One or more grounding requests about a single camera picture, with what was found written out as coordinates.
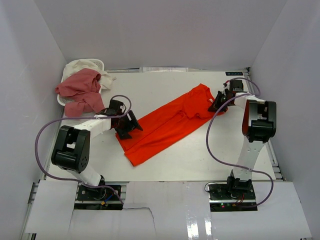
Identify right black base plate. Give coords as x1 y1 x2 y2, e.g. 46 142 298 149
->
204 182 258 213

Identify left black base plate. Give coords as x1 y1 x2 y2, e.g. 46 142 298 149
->
74 184 123 211

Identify dark label sticker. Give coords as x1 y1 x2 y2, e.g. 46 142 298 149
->
225 71 244 76

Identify white laundry basket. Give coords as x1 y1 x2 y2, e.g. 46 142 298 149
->
57 58 109 107

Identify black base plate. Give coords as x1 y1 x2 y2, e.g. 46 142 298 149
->
204 182 258 213
74 184 123 211

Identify cream white t-shirt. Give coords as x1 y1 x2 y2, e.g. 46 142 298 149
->
63 58 118 91

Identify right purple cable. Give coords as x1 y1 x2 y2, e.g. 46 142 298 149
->
205 77 275 207

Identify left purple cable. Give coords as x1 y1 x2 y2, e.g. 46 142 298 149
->
34 94 133 204

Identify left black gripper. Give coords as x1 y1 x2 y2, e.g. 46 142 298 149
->
114 110 143 140

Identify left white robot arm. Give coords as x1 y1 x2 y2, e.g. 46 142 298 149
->
50 95 143 200

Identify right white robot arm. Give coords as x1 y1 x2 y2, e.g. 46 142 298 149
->
208 77 277 200

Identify purple cable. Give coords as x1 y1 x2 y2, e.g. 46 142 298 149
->
205 77 275 207
34 94 133 204

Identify pink t-shirt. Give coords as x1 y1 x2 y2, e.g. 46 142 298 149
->
55 68 105 118

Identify orange t-shirt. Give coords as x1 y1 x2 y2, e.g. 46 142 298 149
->
115 83 215 167

